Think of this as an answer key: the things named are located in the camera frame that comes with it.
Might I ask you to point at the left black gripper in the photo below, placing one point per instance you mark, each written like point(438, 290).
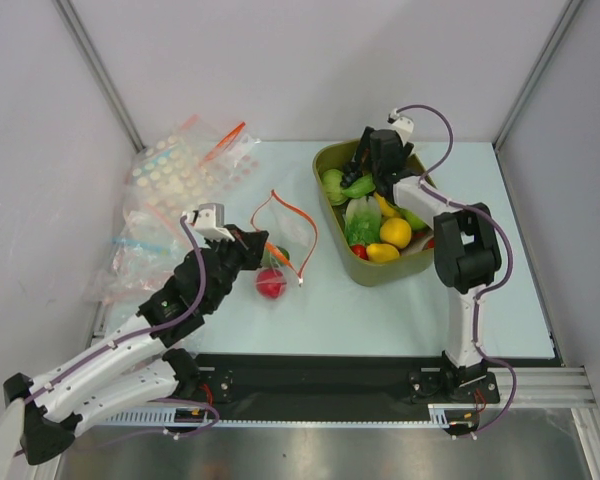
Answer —
point(249, 245)

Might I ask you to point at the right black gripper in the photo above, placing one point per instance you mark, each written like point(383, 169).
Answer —
point(368, 167)

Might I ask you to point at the olive green plastic bin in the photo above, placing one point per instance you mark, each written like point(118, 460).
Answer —
point(415, 260)

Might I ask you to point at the red-green toy mango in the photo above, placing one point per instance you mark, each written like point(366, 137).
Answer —
point(275, 257)

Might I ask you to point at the red toy apple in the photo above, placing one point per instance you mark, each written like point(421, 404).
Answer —
point(271, 283)

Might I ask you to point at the clear orange-zipper bag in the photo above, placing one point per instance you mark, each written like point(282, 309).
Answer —
point(290, 228)

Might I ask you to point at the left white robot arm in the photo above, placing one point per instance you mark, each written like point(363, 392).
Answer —
point(141, 361)

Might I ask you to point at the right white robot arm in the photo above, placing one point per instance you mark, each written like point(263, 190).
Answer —
point(466, 255)

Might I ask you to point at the pile of spare zip bags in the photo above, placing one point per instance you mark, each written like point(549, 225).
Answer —
point(195, 163)

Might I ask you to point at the dark toy grapes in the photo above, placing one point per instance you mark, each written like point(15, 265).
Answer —
point(352, 171)

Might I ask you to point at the green toy cucumber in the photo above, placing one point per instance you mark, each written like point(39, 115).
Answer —
point(361, 187)

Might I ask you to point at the green toy bell pepper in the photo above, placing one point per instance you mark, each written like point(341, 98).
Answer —
point(331, 185)

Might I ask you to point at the yellow toy banana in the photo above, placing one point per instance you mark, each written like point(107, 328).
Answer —
point(387, 210)

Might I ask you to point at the green toy cabbage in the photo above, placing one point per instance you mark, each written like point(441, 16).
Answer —
point(363, 220)

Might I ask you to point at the small red toy tomato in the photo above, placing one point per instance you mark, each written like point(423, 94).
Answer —
point(360, 251)

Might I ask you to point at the yellow toy pear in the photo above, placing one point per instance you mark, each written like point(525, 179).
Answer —
point(382, 253)

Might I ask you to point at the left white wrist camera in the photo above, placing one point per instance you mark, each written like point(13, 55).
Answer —
point(208, 221)

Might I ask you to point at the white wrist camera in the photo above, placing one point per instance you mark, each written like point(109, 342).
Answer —
point(208, 221)
point(402, 125)

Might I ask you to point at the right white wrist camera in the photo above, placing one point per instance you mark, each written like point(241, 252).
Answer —
point(402, 125)

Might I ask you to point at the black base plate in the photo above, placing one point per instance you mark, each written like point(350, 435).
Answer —
point(234, 377)

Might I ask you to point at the right aluminium corner post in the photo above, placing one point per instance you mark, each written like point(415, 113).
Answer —
point(551, 46)

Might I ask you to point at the aluminium corner post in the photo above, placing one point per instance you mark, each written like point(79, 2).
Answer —
point(89, 52)
point(551, 46)

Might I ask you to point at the white cable duct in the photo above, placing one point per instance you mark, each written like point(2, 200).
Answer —
point(267, 410)

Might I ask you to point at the left aluminium corner post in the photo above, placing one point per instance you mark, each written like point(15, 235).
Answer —
point(89, 52)

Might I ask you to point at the aluminium frame rail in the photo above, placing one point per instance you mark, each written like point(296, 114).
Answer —
point(553, 387)

